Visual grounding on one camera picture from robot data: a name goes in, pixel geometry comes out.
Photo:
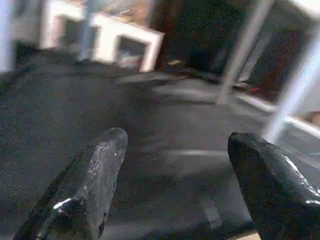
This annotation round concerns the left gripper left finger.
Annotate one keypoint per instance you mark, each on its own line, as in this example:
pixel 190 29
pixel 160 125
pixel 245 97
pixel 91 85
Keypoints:
pixel 85 195

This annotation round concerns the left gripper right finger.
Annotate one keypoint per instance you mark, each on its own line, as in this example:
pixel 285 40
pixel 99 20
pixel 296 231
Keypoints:
pixel 275 190

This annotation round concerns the white plastic table leg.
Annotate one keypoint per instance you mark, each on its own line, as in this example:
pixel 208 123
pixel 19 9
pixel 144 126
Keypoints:
pixel 245 50
pixel 295 85

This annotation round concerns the black work surface mat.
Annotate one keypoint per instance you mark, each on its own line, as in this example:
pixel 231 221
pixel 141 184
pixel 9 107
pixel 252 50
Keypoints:
pixel 100 115

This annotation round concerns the white glass door cabinet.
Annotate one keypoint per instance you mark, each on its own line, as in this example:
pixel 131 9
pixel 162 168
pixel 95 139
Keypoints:
pixel 110 37

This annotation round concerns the black equipment box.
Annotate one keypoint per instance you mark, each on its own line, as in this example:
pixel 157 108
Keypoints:
pixel 200 35

